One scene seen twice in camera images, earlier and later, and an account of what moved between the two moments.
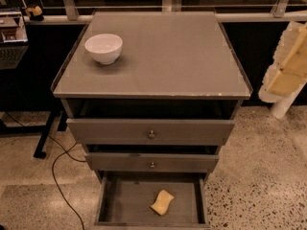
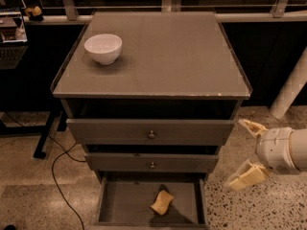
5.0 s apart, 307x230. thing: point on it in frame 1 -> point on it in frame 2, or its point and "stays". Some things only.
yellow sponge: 162,202 stays
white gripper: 287,80 -> 273,149
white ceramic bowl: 106,48 stays
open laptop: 13,36 stays
